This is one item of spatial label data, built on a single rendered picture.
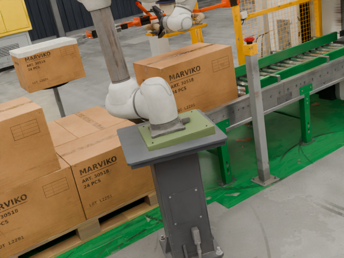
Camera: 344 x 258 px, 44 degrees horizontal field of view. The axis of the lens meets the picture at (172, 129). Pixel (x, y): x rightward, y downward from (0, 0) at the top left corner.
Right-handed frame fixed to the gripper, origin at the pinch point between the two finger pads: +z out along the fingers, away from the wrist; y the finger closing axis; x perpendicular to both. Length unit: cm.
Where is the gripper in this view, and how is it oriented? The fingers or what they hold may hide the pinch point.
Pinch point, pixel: (151, 22)
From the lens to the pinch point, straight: 279.1
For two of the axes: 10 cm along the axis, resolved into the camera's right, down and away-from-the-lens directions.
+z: -5.3, -2.2, 8.2
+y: 1.7, 9.2, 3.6
